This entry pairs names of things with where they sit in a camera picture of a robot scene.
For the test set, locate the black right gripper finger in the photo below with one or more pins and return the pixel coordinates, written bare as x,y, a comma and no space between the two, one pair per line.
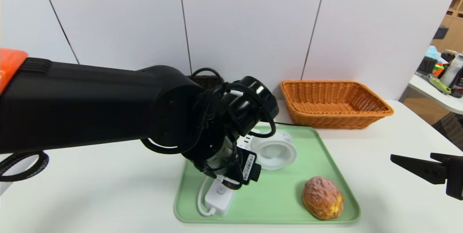
427,171
443,156

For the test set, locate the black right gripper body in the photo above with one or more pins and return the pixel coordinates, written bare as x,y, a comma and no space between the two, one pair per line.
454,177

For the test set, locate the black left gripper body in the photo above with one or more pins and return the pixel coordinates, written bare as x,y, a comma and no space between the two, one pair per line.
249,168

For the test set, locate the white round tape roll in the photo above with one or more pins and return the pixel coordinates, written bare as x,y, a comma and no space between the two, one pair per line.
275,151

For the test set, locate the brown cream puff bun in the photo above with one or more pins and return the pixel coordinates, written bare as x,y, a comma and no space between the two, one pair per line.
322,197

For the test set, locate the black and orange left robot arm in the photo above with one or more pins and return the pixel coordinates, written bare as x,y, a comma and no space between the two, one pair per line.
90,106

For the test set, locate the orange wicker basket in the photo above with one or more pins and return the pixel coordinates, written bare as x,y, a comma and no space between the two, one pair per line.
325,121

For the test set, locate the small black mesh basket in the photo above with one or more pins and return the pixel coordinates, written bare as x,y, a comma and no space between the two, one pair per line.
426,66

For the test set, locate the dark brown wicker basket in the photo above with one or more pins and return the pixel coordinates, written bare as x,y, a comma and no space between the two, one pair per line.
206,81

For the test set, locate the dark grey woven chair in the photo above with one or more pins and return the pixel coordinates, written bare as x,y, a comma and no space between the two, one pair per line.
452,131

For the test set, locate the light green plastic tray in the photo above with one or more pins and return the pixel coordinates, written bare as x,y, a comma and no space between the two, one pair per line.
282,197

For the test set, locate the white side table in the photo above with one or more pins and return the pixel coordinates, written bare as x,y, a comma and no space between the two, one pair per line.
427,93

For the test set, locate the green plastic tool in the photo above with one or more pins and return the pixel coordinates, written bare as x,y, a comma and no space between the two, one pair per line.
439,85

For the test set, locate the white plastic bottle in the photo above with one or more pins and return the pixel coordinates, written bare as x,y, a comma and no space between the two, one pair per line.
452,73

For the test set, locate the colourful puzzle cube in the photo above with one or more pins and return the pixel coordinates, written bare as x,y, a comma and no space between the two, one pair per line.
437,70

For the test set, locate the light blue cloth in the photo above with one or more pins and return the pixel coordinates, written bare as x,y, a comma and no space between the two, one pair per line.
432,53

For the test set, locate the wooden shelf cabinet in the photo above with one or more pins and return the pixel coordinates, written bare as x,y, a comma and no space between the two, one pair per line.
454,34

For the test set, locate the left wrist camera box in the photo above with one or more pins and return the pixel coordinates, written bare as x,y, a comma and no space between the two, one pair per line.
249,166

